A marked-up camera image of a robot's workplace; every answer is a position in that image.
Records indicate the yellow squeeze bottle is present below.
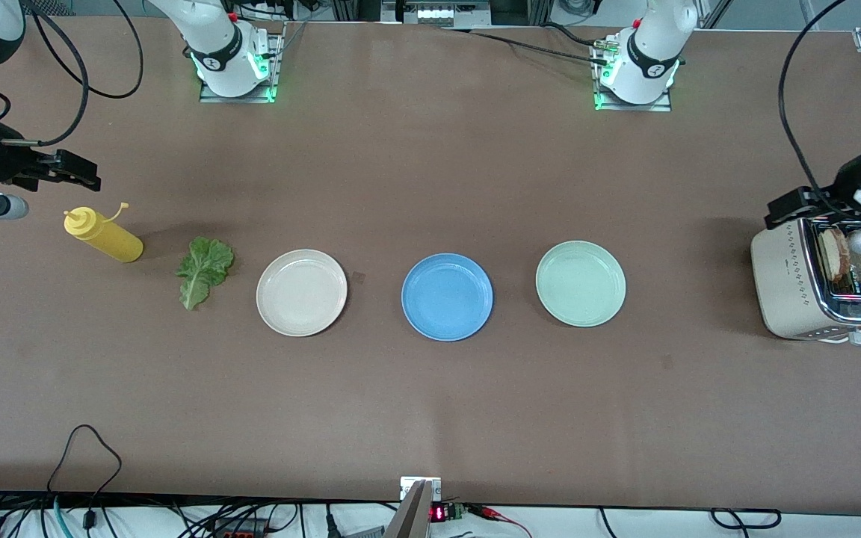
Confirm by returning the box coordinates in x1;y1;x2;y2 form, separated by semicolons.
64;202;144;264

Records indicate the green lettuce leaf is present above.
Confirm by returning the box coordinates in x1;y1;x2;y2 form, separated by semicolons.
176;237;235;312

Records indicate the light green round plate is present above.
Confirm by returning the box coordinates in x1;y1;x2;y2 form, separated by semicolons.
535;240;627;328

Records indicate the beige round plate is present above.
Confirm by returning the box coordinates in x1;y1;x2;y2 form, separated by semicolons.
256;249;348;338

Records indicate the blue round plate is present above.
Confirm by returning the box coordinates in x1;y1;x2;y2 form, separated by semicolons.
401;253;494;342

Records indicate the cream and chrome toaster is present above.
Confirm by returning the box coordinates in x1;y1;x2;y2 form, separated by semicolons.
750;215;861;346

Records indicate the black equipment box with lights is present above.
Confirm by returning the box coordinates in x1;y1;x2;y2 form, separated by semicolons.
382;0;491;25

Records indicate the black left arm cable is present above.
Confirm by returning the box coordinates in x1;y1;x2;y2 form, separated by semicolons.
778;0;861;221

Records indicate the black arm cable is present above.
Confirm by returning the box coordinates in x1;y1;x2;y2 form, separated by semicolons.
0;0;144;147
778;0;861;221

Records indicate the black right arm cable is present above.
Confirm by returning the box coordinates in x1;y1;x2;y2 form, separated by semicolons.
0;0;144;147

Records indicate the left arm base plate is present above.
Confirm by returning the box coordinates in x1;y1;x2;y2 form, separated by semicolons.
591;37;674;113

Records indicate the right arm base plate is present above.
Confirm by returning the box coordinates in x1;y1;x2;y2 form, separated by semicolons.
199;22;286;104

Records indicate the thin black looped cable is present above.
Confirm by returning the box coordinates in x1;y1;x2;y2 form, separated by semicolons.
46;424;123;524

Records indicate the black cable across table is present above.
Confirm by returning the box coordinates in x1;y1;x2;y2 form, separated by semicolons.
438;26;614;67

